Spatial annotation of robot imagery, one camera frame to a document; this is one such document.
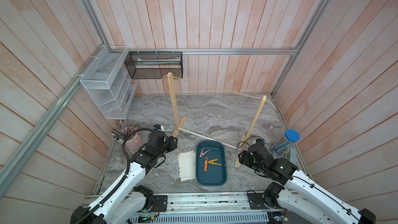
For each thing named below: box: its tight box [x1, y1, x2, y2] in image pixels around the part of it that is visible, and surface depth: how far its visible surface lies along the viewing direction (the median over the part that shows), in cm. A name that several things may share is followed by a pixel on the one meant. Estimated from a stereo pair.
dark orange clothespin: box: [204, 156, 208, 173], surface depth 85 cm
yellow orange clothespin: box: [207, 158, 223, 166], surface depth 87 cm
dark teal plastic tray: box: [195, 140, 227, 187], surface depth 86 cm
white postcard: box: [177, 150, 196, 182], surface depth 87 cm
